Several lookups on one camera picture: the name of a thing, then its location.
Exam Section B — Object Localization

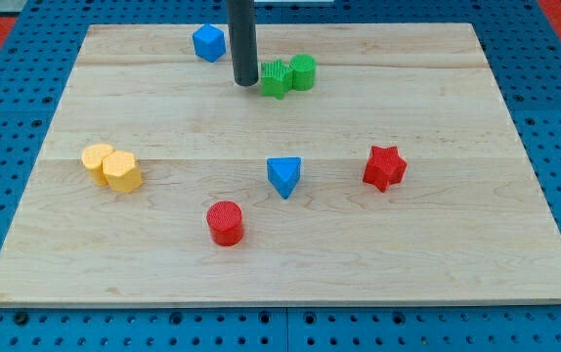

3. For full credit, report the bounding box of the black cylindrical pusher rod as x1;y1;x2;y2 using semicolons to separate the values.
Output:
227;0;259;87

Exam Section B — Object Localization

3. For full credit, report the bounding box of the green star block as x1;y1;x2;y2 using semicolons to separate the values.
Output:
260;60;293;100

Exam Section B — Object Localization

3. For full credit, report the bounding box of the green cylinder block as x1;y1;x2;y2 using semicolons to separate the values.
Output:
289;54;317;91

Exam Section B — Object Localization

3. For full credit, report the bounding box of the red star block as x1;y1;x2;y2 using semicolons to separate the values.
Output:
363;146;408;193

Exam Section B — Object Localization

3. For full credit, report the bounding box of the blue cube block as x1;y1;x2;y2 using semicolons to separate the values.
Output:
193;23;226;63

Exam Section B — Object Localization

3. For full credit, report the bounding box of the blue triangle block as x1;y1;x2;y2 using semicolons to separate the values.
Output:
267;156;302;199

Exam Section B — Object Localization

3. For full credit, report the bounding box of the yellow hexagon block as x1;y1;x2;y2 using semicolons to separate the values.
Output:
103;151;143;193

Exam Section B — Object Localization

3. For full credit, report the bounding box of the light wooden board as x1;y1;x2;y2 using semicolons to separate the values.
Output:
0;22;561;308

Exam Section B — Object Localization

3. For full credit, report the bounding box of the yellow pentagon block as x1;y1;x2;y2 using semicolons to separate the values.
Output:
81;144;115;186

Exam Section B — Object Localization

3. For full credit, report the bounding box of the red cylinder block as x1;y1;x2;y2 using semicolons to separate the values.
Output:
206;200;244;246

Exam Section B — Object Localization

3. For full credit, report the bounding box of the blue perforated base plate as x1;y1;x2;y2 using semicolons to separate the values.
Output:
0;1;561;351

